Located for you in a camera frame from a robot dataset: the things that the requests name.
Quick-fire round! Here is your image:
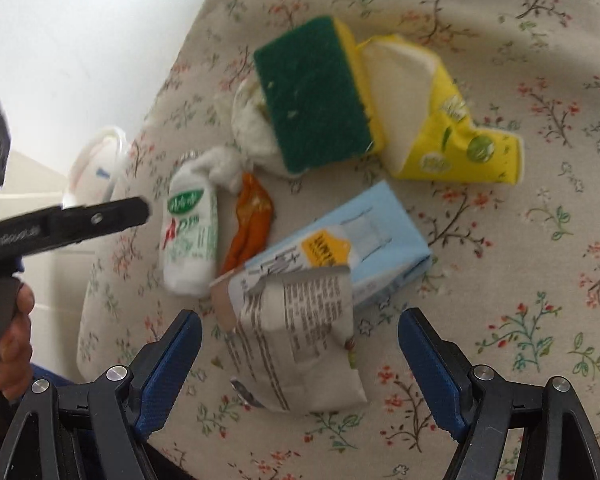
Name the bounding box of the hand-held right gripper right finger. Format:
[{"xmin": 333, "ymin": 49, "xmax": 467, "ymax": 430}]
[{"xmin": 397, "ymin": 307, "xmax": 600, "ymax": 480}]

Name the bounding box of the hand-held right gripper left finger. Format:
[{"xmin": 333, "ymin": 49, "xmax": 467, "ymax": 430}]
[{"xmin": 0, "ymin": 309, "xmax": 203, "ymax": 480}]

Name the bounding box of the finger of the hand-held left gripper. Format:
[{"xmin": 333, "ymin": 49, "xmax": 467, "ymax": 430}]
[{"xmin": 44, "ymin": 197, "xmax": 152, "ymax": 252}]

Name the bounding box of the white printed carton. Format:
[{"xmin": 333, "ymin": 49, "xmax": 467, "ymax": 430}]
[{"xmin": 210, "ymin": 264, "xmax": 369, "ymax": 414}]

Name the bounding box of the person's left hand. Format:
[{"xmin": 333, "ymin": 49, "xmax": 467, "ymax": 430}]
[{"xmin": 0, "ymin": 284, "xmax": 35, "ymax": 402}]

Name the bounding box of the white container beside table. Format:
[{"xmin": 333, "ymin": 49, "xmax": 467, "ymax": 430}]
[{"xmin": 61, "ymin": 126, "xmax": 132, "ymax": 211}]

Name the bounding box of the small white yogurt bottle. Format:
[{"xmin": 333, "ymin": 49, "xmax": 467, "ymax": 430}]
[{"xmin": 161, "ymin": 159, "xmax": 220, "ymax": 297}]

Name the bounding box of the small white tissue wad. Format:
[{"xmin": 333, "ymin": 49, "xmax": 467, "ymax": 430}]
[{"xmin": 200, "ymin": 147, "xmax": 244, "ymax": 194}]

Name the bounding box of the orange crumpled wrapper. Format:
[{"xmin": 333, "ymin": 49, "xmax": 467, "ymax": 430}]
[{"xmin": 219, "ymin": 172, "xmax": 275, "ymax": 277}]

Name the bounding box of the light blue milk carton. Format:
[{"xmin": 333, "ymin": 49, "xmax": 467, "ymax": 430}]
[{"xmin": 244, "ymin": 180, "xmax": 433, "ymax": 314}]

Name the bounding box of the beige floral tablecloth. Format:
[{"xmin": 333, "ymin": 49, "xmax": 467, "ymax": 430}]
[{"xmin": 76, "ymin": 0, "xmax": 600, "ymax": 480}]

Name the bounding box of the large crumpled white tissue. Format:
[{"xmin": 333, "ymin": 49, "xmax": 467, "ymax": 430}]
[{"xmin": 231, "ymin": 77, "xmax": 302, "ymax": 177}]

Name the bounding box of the green and yellow sponge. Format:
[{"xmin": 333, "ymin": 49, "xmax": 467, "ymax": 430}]
[{"xmin": 253, "ymin": 15, "xmax": 387, "ymax": 176}]

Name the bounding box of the yellow flattened drink carton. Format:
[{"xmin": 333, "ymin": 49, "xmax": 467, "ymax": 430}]
[{"xmin": 357, "ymin": 34, "xmax": 525, "ymax": 184}]

